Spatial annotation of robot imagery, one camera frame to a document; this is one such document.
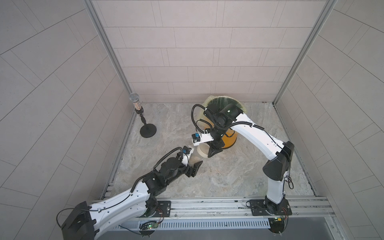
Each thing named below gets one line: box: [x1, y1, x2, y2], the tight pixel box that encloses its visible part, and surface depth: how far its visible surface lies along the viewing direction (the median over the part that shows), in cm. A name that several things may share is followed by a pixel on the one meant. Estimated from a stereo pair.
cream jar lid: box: [196, 142, 210, 158], surface depth 68 cm
